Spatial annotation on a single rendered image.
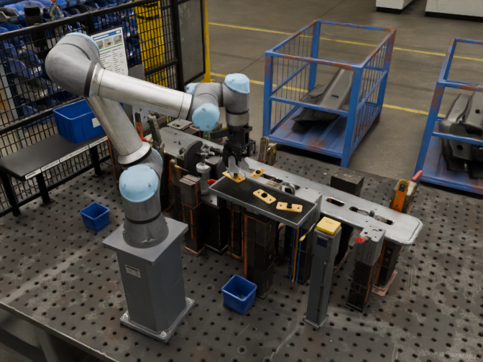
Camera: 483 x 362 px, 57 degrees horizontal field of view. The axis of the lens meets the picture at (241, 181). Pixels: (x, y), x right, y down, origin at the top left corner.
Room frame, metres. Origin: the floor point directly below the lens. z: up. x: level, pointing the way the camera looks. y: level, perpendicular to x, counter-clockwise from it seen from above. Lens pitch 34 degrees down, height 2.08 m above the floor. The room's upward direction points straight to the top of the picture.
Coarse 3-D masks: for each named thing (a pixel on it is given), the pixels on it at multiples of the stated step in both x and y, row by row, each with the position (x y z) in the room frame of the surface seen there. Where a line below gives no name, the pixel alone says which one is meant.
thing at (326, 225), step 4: (324, 220) 1.15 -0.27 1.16; (328, 220) 1.15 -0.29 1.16; (332, 220) 1.15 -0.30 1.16; (320, 224) 1.13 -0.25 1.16; (324, 224) 1.13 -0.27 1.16; (328, 224) 1.13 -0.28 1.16; (332, 224) 1.13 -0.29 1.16; (336, 224) 1.13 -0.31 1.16; (340, 224) 1.14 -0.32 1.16; (320, 228) 1.12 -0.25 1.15; (324, 228) 1.11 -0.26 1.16; (328, 228) 1.11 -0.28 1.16; (332, 228) 1.11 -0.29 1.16; (336, 228) 1.11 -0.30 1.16; (328, 232) 1.10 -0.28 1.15; (332, 232) 1.09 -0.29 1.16
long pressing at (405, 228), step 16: (176, 144) 1.95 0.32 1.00; (208, 144) 1.95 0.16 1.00; (272, 176) 1.66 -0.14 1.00; (288, 176) 1.66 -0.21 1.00; (336, 192) 1.54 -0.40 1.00; (336, 208) 1.43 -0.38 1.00; (368, 208) 1.43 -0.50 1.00; (384, 208) 1.43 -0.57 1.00; (352, 224) 1.33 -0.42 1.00; (384, 224) 1.33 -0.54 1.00; (400, 224) 1.33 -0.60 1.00; (416, 224) 1.33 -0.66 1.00; (400, 240) 1.23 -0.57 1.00
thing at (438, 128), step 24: (480, 96) 3.51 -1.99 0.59; (432, 120) 2.93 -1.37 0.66; (456, 120) 3.16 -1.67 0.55; (480, 120) 3.08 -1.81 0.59; (432, 144) 3.47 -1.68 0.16; (456, 144) 3.21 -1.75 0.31; (480, 144) 2.78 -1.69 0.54; (432, 168) 3.08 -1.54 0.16; (456, 168) 3.00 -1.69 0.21; (480, 168) 3.03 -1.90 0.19; (480, 192) 2.73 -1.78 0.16
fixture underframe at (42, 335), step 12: (0, 336) 1.41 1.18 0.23; (12, 336) 1.41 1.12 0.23; (48, 336) 1.18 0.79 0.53; (12, 348) 1.34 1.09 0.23; (24, 348) 1.34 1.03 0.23; (36, 348) 1.34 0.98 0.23; (48, 348) 1.19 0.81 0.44; (60, 348) 1.21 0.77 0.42; (24, 360) 1.31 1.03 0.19; (36, 360) 1.28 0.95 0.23; (48, 360) 1.20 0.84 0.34; (60, 360) 1.19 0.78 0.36; (72, 360) 1.23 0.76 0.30; (84, 360) 1.30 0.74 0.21
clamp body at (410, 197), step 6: (396, 186) 1.50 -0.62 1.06; (414, 186) 1.50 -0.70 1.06; (408, 192) 1.45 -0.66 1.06; (414, 192) 1.49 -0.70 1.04; (390, 198) 1.48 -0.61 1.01; (408, 198) 1.44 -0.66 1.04; (414, 198) 1.52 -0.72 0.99; (390, 204) 1.47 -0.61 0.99; (408, 204) 1.44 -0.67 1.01; (402, 210) 1.44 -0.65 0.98; (408, 210) 1.47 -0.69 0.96; (390, 222) 1.47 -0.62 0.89
